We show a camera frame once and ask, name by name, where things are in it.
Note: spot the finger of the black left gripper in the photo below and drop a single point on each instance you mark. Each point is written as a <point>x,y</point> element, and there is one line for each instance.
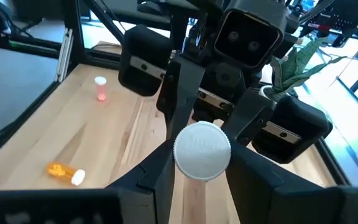
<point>182,93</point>
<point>250,115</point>

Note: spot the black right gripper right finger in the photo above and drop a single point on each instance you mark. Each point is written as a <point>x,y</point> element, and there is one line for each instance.
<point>259,196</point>

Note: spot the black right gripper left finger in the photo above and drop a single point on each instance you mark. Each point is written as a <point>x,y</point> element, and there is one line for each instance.
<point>148,193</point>

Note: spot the pink medicine bottle white cap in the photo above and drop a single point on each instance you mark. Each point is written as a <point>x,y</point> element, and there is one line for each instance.
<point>100,90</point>
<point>202,151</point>

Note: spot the orange medicine bottle white cap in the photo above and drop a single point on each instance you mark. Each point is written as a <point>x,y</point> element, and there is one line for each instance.
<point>61,171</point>

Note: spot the white round plant pot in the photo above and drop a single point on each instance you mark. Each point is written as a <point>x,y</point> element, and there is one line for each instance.
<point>264,91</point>

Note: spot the dark grey desk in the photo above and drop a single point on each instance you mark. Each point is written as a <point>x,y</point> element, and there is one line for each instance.
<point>126,14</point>

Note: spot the black computer mouse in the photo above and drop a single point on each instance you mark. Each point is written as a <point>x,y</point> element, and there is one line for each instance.
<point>151,7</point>

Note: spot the green snake plant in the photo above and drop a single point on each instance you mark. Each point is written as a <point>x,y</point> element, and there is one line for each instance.
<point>294,68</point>

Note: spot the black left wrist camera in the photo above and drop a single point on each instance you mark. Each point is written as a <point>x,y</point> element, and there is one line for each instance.
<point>247,40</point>

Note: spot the white frame bracket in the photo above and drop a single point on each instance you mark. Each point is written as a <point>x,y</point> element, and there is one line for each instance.
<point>64,56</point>

